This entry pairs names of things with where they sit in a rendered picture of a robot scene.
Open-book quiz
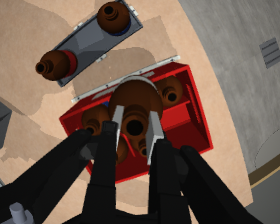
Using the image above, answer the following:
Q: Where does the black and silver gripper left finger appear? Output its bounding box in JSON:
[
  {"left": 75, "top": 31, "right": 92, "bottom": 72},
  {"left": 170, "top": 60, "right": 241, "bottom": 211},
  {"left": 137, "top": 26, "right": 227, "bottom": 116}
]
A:
[{"left": 0, "top": 105, "right": 124, "bottom": 224}]

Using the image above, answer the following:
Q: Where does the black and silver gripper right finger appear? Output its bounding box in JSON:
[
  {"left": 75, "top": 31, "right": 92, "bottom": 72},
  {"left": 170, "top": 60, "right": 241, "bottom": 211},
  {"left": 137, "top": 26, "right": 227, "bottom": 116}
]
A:
[{"left": 146, "top": 111, "right": 263, "bottom": 224}]

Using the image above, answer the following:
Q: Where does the red plastic crate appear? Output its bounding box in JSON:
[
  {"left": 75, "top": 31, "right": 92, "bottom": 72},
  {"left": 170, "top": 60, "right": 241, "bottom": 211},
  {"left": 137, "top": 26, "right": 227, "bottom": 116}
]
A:
[{"left": 59, "top": 62, "right": 214, "bottom": 184}]

